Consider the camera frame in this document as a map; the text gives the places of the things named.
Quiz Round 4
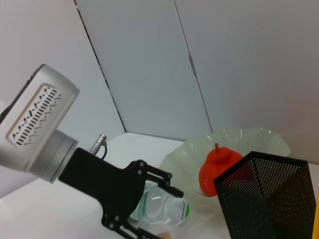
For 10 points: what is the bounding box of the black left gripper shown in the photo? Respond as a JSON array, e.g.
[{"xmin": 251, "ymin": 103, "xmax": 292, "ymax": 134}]
[{"xmin": 57, "ymin": 147, "xmax": 185, "ymax": 239}]

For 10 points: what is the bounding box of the clear green-label water bottle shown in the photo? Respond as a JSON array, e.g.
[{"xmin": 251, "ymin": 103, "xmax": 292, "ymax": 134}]
[{"xmin": 128, "ymin": 181, "xmax": 192, "ymax": 229}]

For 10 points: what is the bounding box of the orange fruit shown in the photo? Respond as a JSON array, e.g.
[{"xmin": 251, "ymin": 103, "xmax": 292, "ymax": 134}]
[{"xmin": 198, "ymin": 142, "xmax": 244, "ymax": 197}]

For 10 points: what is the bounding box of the black mesh pen holder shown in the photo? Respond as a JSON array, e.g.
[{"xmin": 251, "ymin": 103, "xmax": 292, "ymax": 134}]
[{"xmin": 213, "ymin": 151, "xmax": 318, "ymax": 239}]

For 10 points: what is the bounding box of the translucent wavy glass fruit plate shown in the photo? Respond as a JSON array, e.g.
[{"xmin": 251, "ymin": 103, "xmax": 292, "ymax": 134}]
[{"xmin": 159, "ymin": 127, "xmax": 292, "ymax": 200}]

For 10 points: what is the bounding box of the yellow plastic storage bin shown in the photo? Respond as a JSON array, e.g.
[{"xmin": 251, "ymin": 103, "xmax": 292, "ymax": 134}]
[{"xmin": 311, "ymin": 201, "xmax": 319, "ymax": 239}]

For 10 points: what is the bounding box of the left gripper cable with plug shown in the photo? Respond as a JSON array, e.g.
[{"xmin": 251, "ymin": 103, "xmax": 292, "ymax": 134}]
[{"xmin": 89, "ymin": 133, "xmax": 108, "ymax": 160}]

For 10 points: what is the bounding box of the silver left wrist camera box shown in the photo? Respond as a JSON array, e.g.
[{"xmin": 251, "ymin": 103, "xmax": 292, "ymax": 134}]
[{"xmin": 0, "ymin": 64, "xmax": 80, "ymax": 172}]

